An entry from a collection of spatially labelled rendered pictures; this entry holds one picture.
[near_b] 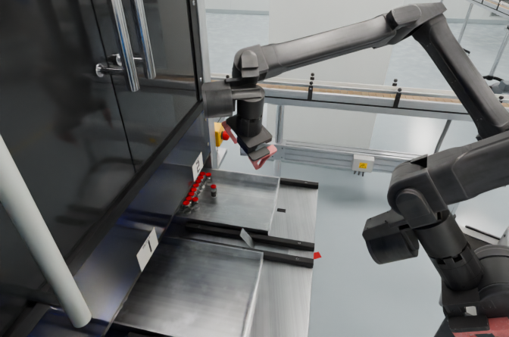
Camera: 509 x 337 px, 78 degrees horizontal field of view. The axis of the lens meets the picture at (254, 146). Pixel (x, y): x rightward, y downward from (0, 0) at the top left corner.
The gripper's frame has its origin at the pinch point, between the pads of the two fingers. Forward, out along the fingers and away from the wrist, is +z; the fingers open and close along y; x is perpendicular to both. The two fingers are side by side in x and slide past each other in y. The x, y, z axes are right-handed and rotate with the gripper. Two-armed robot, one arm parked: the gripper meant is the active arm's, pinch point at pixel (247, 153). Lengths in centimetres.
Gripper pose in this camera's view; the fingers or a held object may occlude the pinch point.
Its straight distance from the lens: 78.9
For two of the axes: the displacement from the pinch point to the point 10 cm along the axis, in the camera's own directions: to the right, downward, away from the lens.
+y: 5.6, 6.5, -5.1
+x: 8.3, -4.0, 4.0
